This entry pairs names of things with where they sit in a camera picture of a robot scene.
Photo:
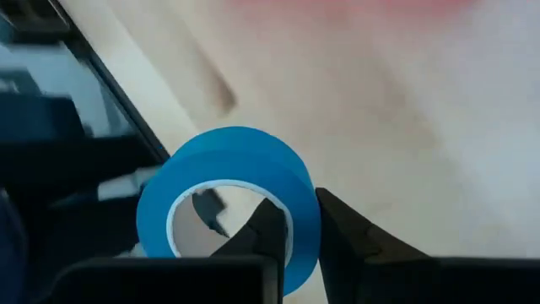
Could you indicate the black aluminium table frame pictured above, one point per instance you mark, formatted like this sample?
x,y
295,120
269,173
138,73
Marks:
x,y
116,95

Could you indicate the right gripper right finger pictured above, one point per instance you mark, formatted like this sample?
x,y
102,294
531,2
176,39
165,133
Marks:
x,y
358,262

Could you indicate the blue tape roll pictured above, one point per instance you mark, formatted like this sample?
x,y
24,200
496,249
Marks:
x,y
236,156

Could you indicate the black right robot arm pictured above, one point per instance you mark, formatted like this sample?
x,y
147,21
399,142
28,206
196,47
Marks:
x,y
63,219

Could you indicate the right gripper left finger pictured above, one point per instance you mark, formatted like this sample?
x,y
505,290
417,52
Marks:
x,y
261,236

